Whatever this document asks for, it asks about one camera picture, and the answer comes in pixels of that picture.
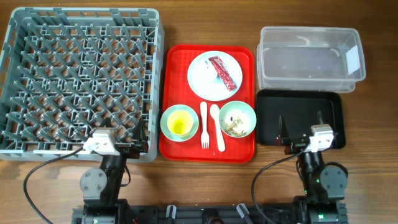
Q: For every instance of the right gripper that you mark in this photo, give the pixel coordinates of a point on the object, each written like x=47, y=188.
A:
x=283, y=139

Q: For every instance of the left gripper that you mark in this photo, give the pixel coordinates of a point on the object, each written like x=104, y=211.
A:
x=140, y=144

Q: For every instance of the light blue small bowl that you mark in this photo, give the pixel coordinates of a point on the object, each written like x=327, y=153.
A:
x=165, y=130

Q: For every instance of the yellow plastic cup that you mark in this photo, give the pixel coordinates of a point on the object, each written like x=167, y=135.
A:
x=180, y=123

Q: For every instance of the pale green bowl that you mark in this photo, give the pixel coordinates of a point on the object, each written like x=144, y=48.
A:
x=246, y=108

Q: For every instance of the rice and peanut shell scraps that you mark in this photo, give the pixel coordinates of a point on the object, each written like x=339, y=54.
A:
x=236, y=123

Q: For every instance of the white plastic fork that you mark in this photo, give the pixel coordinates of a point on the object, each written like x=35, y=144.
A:
x=205, y=139

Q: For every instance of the red snack wrapper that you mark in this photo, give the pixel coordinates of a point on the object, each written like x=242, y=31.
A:
x=223, y=73

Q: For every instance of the white napkin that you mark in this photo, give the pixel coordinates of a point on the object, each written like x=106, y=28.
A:
x=208, y=72

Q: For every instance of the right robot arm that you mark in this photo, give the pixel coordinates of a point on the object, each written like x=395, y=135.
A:
x=324, y=183

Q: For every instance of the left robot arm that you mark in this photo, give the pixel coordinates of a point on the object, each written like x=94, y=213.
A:
x=101, y=186

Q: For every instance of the grey plastic dishwasher rack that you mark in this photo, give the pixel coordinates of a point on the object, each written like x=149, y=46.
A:
x=64, y=71

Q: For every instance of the black plastic tray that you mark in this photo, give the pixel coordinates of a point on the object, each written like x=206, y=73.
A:
x=299, y=109

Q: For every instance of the red plastic serving tray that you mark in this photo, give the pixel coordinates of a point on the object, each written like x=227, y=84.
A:
x=178, y=92

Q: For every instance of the clear plastic bin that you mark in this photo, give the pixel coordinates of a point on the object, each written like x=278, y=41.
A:
x=310, y=58

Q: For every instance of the white plastic spoon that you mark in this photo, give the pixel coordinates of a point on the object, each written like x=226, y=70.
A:
x=215, y=114

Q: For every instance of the light blue round plate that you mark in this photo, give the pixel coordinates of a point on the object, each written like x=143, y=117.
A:
x=214, y=91

